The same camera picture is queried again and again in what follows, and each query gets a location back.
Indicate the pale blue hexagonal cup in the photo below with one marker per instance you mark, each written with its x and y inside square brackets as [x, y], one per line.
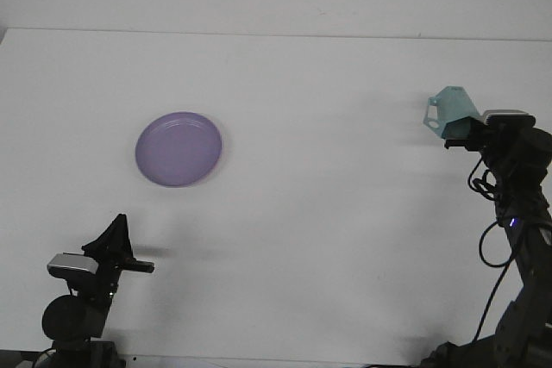
[453, 103]

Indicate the pale purple round plate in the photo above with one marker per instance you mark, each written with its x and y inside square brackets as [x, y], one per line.
[179, 150]

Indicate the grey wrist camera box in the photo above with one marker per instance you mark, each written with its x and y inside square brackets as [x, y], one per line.
[506, 118]
[71, 263]

